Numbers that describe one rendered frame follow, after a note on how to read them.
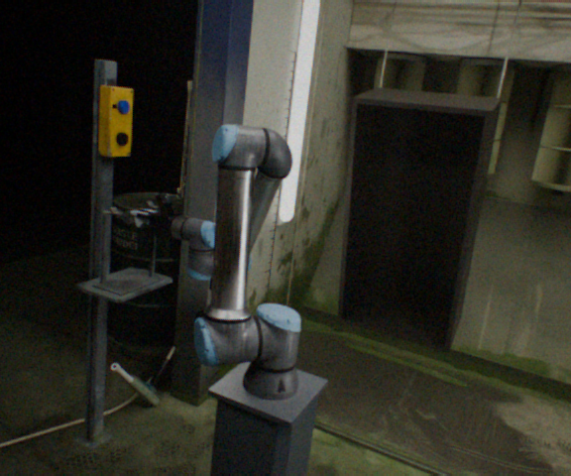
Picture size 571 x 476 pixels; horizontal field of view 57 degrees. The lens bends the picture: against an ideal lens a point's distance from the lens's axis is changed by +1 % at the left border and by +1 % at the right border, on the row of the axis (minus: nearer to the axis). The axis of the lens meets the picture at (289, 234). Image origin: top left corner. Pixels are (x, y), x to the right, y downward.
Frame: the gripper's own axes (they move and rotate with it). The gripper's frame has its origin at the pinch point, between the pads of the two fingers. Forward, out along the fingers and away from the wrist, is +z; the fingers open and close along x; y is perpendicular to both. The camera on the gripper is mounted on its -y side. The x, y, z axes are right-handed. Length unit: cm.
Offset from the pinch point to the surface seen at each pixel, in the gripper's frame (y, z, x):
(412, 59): -85, -49, 199
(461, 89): -69, -83, 201
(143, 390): 93, 10, 22
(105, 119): -33.4, 11.0, -6.4
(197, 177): -9.0, 5.2, 46.5
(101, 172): -12.9, 15.1, -3.5
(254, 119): -38, -6, 75
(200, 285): 43, -1, 46
